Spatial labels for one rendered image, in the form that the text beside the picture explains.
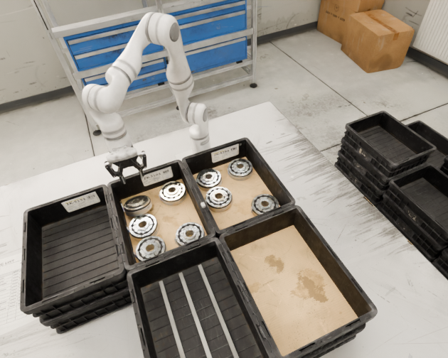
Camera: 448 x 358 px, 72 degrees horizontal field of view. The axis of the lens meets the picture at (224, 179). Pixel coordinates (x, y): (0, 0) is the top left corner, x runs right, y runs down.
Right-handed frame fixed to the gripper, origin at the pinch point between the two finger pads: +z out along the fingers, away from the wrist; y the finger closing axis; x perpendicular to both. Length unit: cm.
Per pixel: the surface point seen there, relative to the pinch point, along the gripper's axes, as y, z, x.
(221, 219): -25.9, 18.3, 16.7
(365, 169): -125, 57, -9
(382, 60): -267, 81, -150
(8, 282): 57, 32, 2
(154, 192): -5.4, 18.2, -6.6
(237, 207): -33.7, 18.1, 14.1
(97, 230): 18.9, 18.9, 2.3
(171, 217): -8.7, 18.4, 8.4
